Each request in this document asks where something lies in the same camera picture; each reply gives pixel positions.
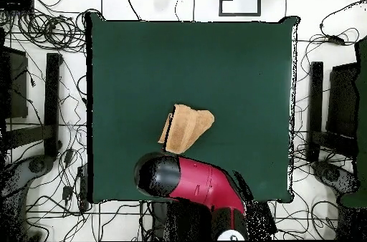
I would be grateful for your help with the black power strip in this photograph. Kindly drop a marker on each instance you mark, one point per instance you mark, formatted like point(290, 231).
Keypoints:
point(83, 187)

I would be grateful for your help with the black panel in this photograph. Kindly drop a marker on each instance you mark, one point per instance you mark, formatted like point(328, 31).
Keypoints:
point(342, 101)
point(17, 87)

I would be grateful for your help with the tan terry towel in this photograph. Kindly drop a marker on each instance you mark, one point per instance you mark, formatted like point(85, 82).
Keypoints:
point(186, 127)

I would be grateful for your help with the green cloth piece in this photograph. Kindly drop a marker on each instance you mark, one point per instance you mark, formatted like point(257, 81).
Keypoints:
point(362, 96)

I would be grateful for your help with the black flat box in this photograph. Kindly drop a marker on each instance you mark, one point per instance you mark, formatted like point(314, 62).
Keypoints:
point(17, 3)

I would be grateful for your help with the black metal stand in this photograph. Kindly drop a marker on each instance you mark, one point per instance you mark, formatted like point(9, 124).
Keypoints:
point(52, 104)
point(315, 104)

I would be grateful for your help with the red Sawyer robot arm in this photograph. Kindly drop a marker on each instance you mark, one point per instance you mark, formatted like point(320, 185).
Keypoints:
point(200, 179)

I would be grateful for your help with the dark green table cloth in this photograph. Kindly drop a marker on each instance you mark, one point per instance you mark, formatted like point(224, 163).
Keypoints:
point(186, 67)

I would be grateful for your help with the black oblong box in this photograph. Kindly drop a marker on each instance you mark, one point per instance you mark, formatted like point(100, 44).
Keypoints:
point(262, 219)

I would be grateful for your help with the black power adapter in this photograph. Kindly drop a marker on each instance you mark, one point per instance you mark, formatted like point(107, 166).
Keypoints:
point(67, 192)
point(335, 40)

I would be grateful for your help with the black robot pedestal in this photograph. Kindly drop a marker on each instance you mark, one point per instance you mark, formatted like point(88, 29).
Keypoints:
point(186, 219)

